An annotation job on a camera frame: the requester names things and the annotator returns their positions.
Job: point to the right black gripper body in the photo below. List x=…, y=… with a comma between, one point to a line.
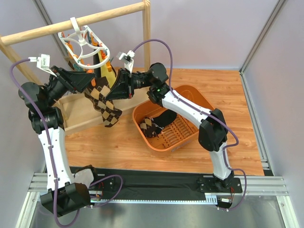
x=128, y=83

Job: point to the wooden drying rack frame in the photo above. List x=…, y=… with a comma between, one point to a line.
x=78, y=112

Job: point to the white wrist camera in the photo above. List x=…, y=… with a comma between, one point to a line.
x=43, y=63
x=127, y=59

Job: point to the aluminium slotted rail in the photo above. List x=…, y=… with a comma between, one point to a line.
x=251, y=186

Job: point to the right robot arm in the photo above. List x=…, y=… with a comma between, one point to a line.
x=210, y=123

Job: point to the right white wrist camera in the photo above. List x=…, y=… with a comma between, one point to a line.
x=127, y=59

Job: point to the white round clip hanger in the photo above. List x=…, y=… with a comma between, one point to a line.
x=85, y=48

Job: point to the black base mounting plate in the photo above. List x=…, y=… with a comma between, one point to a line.
x=109, y=189

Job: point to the black striped ankle sock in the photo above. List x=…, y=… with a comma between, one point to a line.
x=165, y=119

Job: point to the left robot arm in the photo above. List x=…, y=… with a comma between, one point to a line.
x=66, y=192

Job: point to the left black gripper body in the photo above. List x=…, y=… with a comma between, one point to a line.
x=60, y=77

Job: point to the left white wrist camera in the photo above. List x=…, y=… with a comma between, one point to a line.
x=43, y=63

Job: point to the black sock yellow trim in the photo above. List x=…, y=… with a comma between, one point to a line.
x=106, y=72

